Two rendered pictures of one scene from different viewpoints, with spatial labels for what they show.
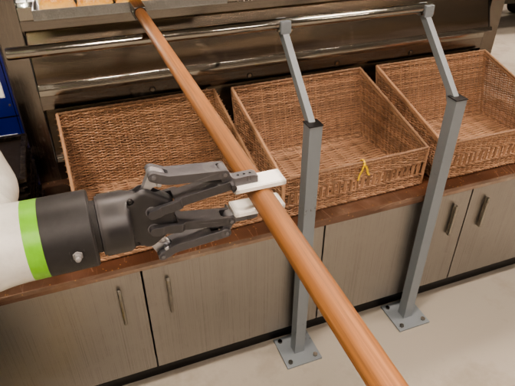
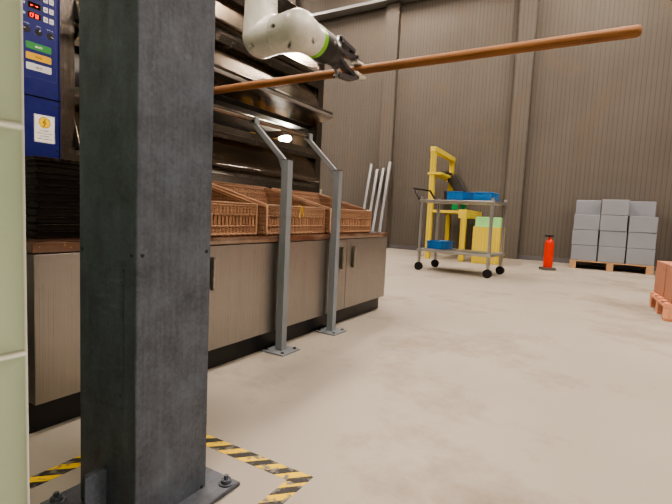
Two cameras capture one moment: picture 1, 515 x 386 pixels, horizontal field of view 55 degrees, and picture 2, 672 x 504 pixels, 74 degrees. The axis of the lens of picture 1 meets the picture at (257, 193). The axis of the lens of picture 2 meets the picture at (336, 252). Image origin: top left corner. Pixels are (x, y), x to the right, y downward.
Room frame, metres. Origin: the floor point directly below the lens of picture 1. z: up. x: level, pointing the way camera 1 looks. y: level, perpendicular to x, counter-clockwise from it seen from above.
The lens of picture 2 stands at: (-0.66, 1.00, 0.70)
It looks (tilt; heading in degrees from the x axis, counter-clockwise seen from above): 5 degrees down; 322
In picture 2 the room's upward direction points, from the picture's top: 3 degrees clockwise
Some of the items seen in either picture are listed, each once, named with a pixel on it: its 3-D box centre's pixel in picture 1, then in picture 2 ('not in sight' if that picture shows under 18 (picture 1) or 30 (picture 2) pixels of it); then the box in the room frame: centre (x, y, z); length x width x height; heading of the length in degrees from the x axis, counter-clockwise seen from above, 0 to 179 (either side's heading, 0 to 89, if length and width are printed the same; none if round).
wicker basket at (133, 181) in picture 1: (159, 165); (178, 203); (1.38, 0.32, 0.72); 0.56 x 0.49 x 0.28; 112
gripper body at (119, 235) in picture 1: (136, 217); (334, 54); (0.48, 0.15, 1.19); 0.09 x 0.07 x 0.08; 111
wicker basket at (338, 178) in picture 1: (325, 135); (265, 207); (1.59, -0.24, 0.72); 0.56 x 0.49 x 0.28; 112
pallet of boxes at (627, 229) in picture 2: not in sight; (612, 235); (2.27, -7.01, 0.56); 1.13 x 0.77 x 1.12; 22
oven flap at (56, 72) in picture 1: (292, 30); (229, 154); (1.84, -0.13, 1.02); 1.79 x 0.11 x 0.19; 111
